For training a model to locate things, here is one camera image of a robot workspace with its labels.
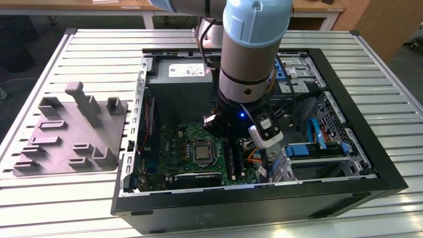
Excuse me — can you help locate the silver CPU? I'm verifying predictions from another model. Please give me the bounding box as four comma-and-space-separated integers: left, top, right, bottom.
192, 145, 212, 161

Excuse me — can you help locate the grey power supply unit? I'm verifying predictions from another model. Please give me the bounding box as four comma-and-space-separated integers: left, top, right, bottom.
144, 57, 214, 124

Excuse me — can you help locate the metal CPU socket cover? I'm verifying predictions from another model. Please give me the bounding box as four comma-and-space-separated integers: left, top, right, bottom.
189, 140, 217, 166

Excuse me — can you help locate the green motherboard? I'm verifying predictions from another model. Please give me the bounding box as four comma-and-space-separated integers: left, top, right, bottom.
137, 121, 265, 191

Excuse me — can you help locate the hard disk in blue carrier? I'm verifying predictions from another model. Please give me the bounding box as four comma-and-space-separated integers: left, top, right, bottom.
282, 141, 350, 161

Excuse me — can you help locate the silver drive cage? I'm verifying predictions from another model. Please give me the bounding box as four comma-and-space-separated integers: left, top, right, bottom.
276, 56, 328, 96

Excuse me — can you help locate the black PC case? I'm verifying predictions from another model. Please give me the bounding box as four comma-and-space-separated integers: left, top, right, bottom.
110, 47, 409, 235

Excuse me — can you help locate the grey parts rack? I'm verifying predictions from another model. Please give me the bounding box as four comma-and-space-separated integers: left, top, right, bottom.
11, 81, 129, 177

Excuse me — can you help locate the wooden cabinet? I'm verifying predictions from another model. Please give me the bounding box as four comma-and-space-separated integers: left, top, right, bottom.
340, 0, 423, 62

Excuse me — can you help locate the wooden desk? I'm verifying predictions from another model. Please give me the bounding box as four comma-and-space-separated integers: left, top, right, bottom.
0, 0, 346, 32

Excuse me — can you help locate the black office chair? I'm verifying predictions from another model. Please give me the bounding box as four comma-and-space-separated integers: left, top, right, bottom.
0, 14, 37, 73

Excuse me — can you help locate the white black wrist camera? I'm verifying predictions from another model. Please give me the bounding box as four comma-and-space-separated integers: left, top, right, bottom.
246, 105, 284, 149

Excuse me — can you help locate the orange SATA cable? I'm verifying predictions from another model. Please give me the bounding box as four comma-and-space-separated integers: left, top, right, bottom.
244, 145, 265, 164

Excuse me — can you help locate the blue SATA cable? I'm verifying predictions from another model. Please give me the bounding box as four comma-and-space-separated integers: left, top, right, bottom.
305, 118, 328, 150

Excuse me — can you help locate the red black twisted wire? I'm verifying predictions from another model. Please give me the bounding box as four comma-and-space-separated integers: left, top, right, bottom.
138, 115, 152, 153

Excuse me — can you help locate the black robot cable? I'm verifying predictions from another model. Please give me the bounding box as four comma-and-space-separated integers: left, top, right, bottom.
196, 14, 220, 69

